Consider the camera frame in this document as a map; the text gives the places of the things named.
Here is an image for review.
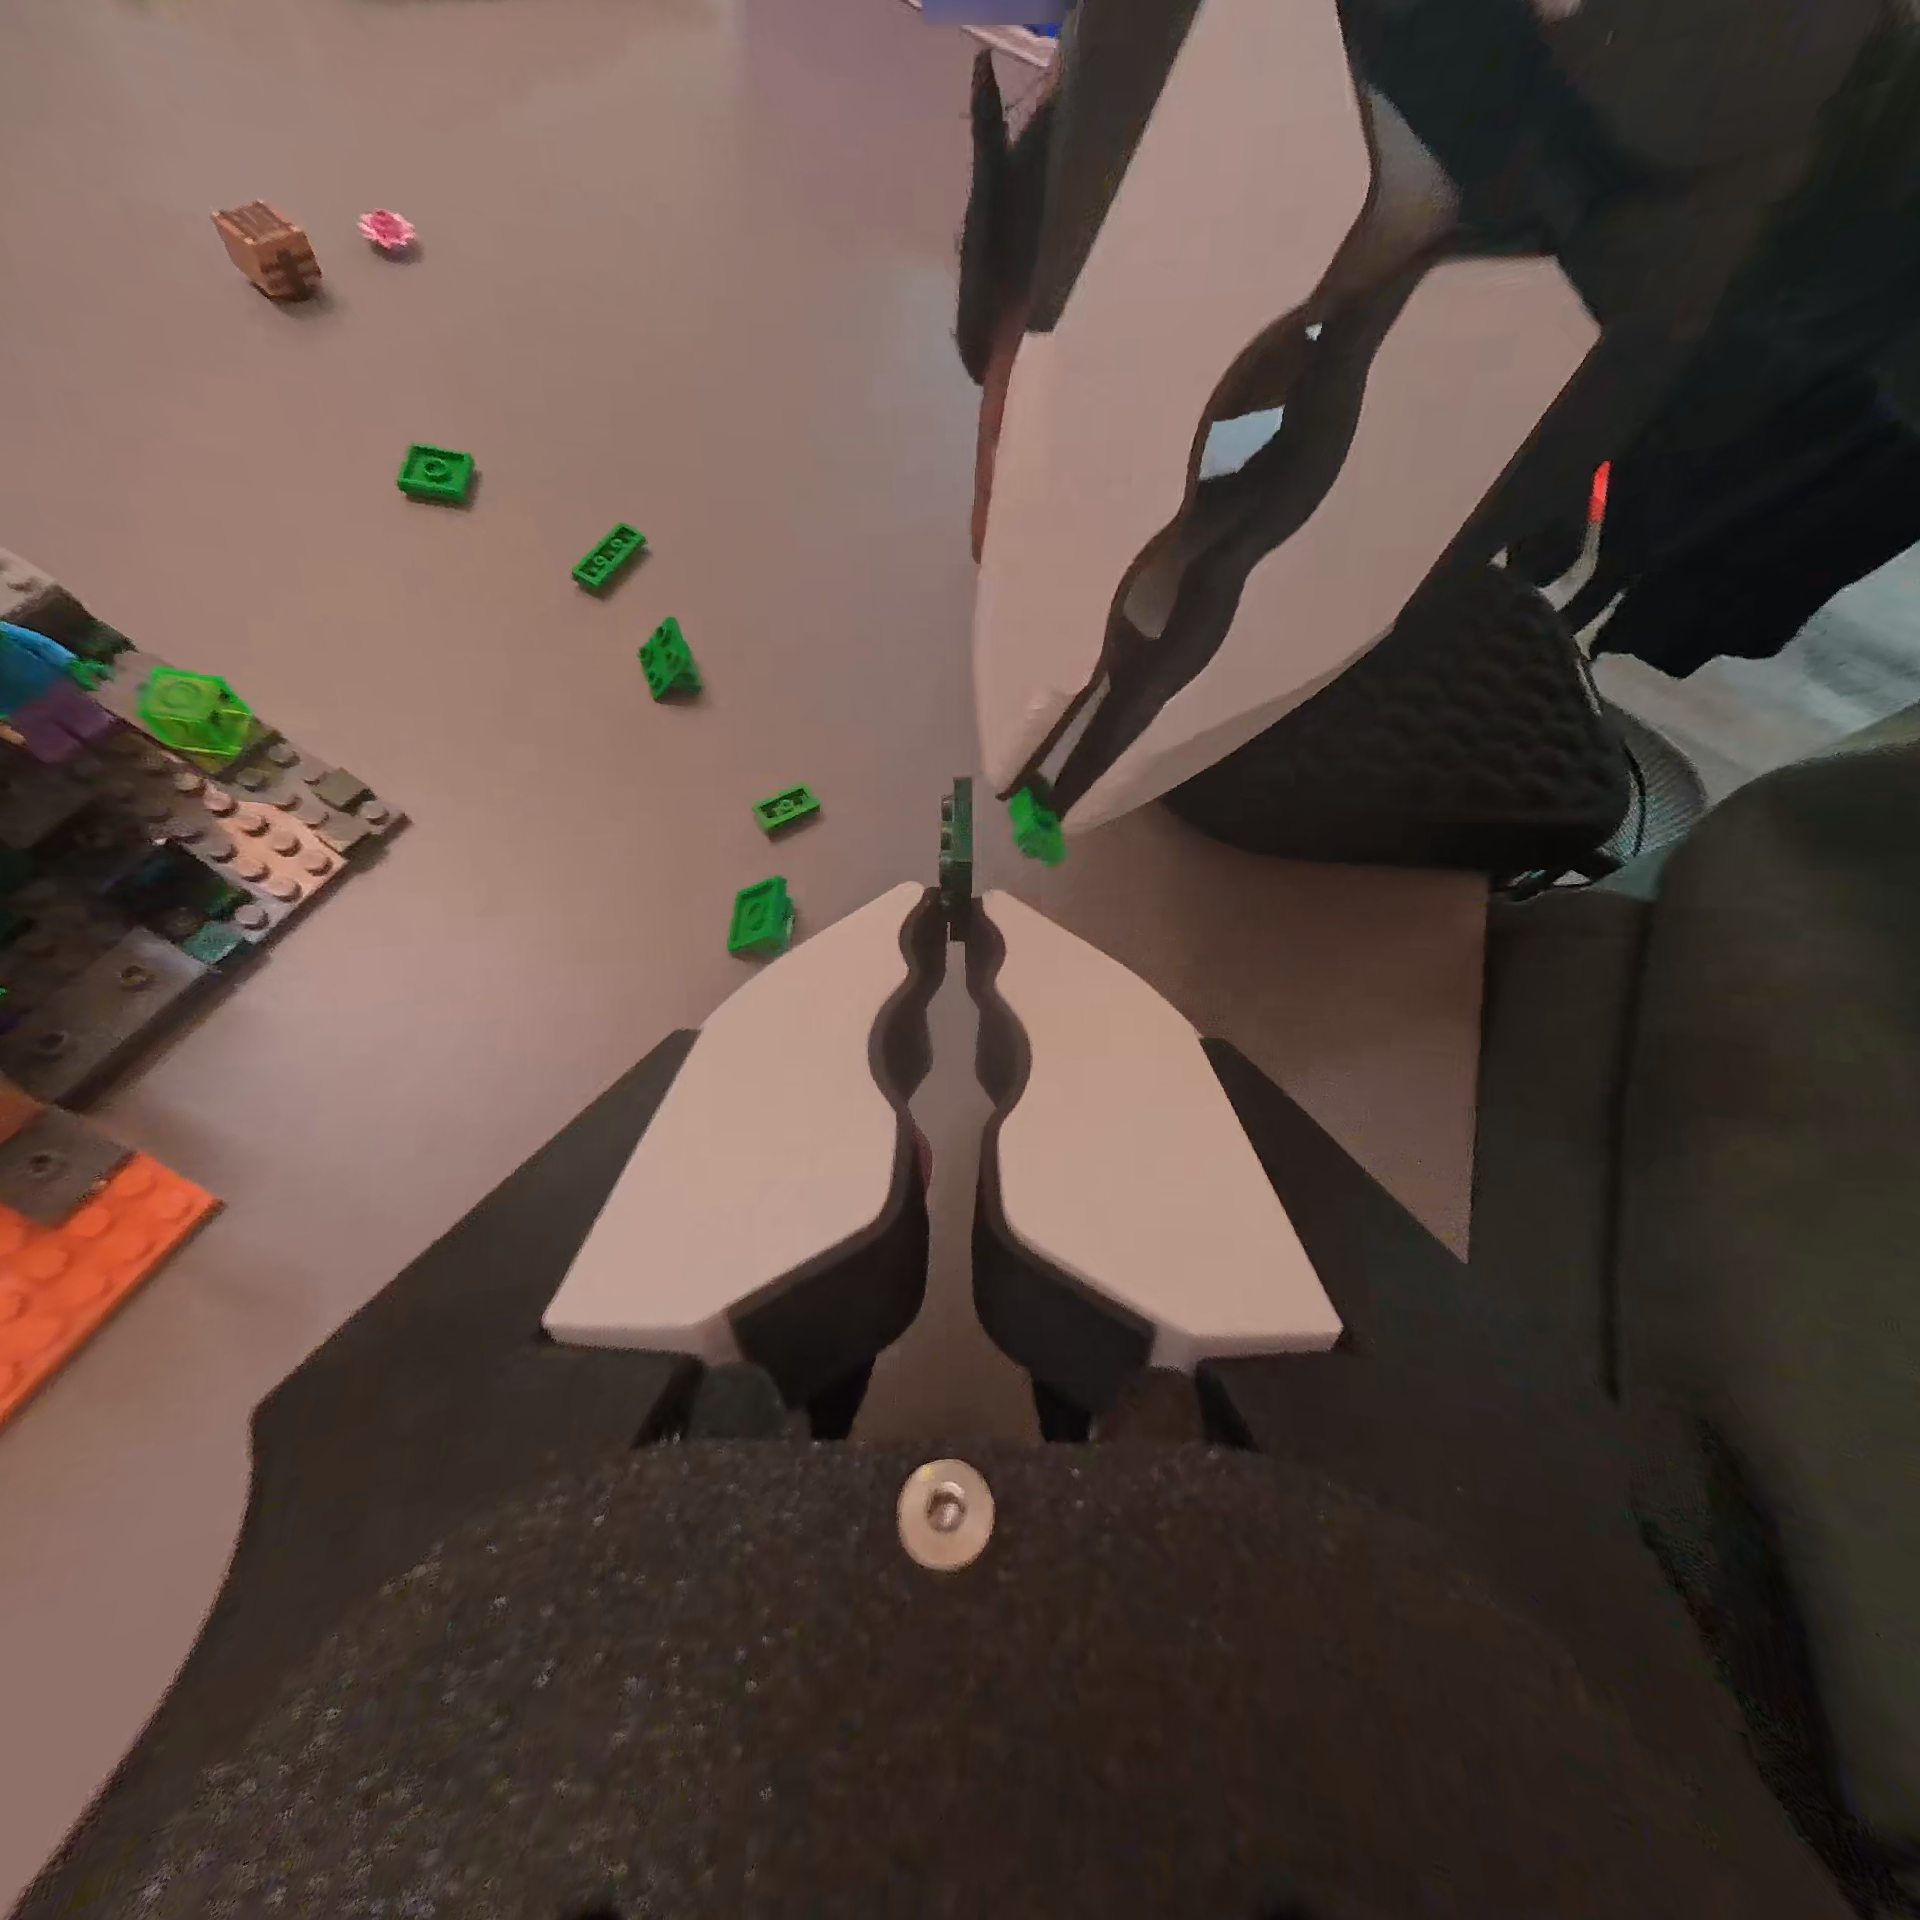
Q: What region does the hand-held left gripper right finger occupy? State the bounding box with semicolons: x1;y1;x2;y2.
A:
967;887;1345;1405

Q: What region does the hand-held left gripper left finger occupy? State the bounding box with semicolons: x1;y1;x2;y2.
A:
537;880;944;1399

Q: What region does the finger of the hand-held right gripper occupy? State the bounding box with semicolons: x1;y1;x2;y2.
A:
1050;256;1603;833
967;0;1384;786

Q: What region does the toy brick model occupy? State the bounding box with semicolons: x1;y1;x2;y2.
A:
0;545;409;1424

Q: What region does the grey desk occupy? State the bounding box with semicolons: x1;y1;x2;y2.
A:
0;0;1502;1863

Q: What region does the person's right hand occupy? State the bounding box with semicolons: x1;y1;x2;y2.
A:
958;48;1050;564

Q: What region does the black chair armrest pad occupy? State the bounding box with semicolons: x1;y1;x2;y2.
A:
1159;564;1637;869

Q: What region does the brown toy brick head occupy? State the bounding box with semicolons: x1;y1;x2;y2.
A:
210;200;325;302

